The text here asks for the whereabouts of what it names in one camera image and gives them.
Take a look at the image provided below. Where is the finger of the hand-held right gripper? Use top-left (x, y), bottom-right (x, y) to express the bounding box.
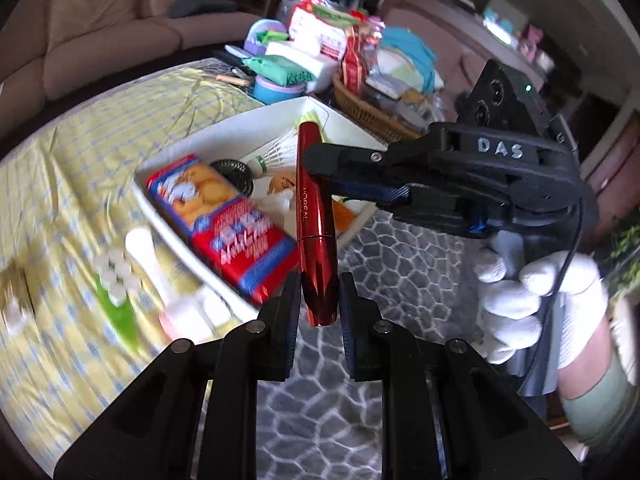
top-left (305, 122), bottom-right (573, 190)
top-left (330, 185), bottom-right (506, 237)

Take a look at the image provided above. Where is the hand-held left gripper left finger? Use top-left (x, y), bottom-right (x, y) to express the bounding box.
top-left (52, 272), bottom-right (303, 480)

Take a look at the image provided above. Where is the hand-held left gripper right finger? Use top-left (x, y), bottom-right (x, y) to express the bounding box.
top-left (339, 272), bottom-right (583, 480)

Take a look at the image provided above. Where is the red mascara tube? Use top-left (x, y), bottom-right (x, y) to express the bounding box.
top-left (295, 121), bottom-right (341, 328)

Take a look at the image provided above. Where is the white cardboard box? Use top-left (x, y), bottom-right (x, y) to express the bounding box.
top-left (132, 96), bottom-right (388, 321)

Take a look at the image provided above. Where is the person's right forearm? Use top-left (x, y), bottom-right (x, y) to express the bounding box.
top-left (556, 310), bottom-right (638, 446)

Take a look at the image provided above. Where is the person's right hand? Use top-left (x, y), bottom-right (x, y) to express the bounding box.
top-left (472, 232), bottom-right (609, 372)

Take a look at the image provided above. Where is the wicker basket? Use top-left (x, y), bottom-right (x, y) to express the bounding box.
top-left (332, 74), bottom-right (432, 147)

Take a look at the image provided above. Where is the orange plastic piece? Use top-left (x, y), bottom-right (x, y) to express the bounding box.
top-left (332, 200), bottom-right (360, 233)

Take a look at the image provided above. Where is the grey patterned blanket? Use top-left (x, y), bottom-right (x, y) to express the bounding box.
top-left (250, 205), bottom-right (501, 480)

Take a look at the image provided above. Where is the white feather shuttlecock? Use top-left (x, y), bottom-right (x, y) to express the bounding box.
top-left (247, 127), bottom-right (302, 179)

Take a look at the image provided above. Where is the red snack bag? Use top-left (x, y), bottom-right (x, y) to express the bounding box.
top-left (341, 22), bottom-right (383, 93)

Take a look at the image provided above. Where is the white soft packet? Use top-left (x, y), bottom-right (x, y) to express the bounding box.
top-left (265, 42), bottom-right (341, 93)

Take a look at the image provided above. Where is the blue plastic tub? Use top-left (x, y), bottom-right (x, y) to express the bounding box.
top-left (252, 77), bottom-right (307, 106)

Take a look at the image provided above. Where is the green packet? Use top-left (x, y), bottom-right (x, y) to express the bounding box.
top-left (242, 55), bottom-right (316, 86)

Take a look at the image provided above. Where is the black mesh ball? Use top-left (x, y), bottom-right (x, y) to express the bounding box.
top-left (210, 159), bottom-right (257, 197)

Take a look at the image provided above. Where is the turquoise cloth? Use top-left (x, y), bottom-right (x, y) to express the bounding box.
top-left (377, 27), bottom-right (440, 92)

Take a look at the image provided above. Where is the red snack packet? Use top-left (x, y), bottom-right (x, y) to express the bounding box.
top-left (146, 155), bottom-right (300, 307)

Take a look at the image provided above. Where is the white and red packet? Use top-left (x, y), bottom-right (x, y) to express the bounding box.
top-left (289, 2), bottom-right (349, 59)

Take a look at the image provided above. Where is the purple plastic bowl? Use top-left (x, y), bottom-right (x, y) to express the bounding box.
top-left (244, 19), bottom-right (291, 56)

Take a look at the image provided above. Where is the white plastic stick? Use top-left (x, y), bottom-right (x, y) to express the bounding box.
top-left (124, 227), bottom-right (168, 306)

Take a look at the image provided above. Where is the brown loveseat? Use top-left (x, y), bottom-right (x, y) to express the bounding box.
top-left (380, 0), bottom-right (556, 96)

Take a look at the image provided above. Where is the green and white toy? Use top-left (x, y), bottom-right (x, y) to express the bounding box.
top-left (94, 247), bottom-right (142, 353)

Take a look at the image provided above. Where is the dark grey pillow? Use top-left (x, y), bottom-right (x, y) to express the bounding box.
top-left (167, 0), bottom-right (241, 18)

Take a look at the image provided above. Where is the brown fabric sofa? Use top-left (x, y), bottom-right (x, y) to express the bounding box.
top-left (0, 0), bottom-right (263, 136)

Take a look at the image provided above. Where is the yellow checked tablecloth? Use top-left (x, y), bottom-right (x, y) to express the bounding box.
top-left (0, 57), bottom-right (281, 466)

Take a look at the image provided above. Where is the black cable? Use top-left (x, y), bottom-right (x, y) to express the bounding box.
top-left (527, 195), bottom-right (587, 381)

